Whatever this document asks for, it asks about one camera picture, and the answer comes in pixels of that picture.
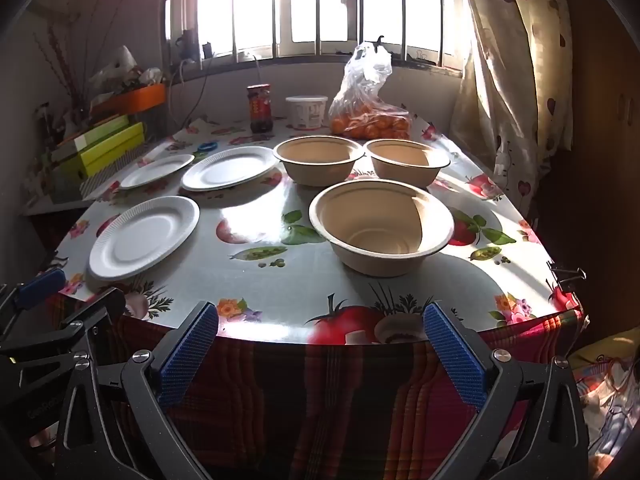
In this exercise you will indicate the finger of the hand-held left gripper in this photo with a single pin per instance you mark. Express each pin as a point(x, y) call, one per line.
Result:
point(40, 287)
point(102, 305)

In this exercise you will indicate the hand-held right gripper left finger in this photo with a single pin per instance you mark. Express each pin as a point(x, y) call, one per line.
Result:
point(190, 350)

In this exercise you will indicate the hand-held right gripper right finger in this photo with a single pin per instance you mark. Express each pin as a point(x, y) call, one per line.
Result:
point(455, 360)

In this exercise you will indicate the white paper plate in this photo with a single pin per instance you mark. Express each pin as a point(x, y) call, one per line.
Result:
point(155, 171)
point(140, 240)
point(225, 170)

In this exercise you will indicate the beige paper bowl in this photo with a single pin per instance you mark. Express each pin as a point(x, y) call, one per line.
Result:
point(370, 230)
point(315, 157)
point(405, 160)

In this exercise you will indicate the red plaid cloth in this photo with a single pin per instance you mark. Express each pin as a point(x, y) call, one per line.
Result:
point(350, 390)

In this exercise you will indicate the black white striped box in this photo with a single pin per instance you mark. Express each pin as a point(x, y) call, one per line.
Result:
point(115, 170)

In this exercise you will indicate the black binder clip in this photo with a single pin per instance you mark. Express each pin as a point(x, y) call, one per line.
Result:
point(567, 274)

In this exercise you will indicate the printed cloth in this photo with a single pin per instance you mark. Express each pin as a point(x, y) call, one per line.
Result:
point(605, 400)

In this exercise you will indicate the green white box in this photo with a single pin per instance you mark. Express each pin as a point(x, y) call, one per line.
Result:
point(90, 132)

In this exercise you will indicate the dried branches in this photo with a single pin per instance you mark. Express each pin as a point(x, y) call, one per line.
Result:
point(65, 60)

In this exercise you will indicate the crumpled plastic bags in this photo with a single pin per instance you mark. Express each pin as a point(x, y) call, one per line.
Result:
point(120, 65)

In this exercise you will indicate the red lid sauce jar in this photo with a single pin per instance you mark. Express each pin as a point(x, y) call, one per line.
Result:
point(260, 110)

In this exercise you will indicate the plastic bag of oranges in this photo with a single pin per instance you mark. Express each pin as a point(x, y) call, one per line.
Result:
point(370, 122)

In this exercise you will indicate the white plastic tub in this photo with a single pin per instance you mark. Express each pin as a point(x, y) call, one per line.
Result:
point(306, 112)

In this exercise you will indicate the black power adapter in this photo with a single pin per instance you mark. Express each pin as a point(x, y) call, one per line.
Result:
point(187, 45)

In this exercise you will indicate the floral curtain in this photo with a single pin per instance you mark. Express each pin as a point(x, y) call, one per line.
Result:
point(510, 85)

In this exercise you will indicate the brown wooden wardrobe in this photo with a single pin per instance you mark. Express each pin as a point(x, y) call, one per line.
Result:
point(600, 110)

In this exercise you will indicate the barred window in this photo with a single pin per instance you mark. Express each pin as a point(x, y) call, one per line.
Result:
point(300, 10)

